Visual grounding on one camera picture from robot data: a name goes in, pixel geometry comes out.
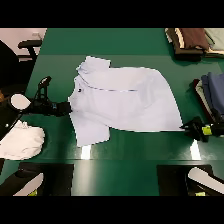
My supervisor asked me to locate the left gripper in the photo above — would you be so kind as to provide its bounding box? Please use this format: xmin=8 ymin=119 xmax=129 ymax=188
xmin=55 ymin=101 xmax=73 ymax=118

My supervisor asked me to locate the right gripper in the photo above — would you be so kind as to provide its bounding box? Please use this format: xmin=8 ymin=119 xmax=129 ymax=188
xmin=179 ymin=116 xmax=206 ymax=143

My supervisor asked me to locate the white shirt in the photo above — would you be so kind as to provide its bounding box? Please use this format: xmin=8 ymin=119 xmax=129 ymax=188
xmin=67 ymin=55 xmax=185 ymax=148

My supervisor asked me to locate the beige garment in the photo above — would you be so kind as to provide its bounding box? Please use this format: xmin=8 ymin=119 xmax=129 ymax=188
xmin=194 ymin=79 xmax=215 ymax=118

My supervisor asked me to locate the blue garment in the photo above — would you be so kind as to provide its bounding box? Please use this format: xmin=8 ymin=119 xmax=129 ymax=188
xmin=200 ymin=71 xmax=224 ymax=118

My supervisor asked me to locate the white garment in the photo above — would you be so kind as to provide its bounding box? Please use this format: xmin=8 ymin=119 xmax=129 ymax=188
xmin=0 ymin=120 xmax=46 ymax=161

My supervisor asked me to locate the black office chair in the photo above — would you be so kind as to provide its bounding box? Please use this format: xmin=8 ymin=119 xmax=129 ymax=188
xmin=0 ymin=39 xmax=44 ymax=98

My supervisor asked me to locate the black garment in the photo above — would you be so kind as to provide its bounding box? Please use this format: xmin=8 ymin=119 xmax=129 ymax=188
xmin=165 ymin=28 xmax=207 ymax=62

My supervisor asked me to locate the brown garment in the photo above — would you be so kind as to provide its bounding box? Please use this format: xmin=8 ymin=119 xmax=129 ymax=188
xmin=179 ymin=28 xmax=210 ymax=52

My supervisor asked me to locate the pale grey garment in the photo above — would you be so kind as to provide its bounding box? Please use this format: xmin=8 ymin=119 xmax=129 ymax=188
xmin=203 ymin=28 xmax=224 ymax=54

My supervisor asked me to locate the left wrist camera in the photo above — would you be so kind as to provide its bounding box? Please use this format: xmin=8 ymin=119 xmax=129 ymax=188
xmin=32 ymin=75 xmax=53 ymax=105

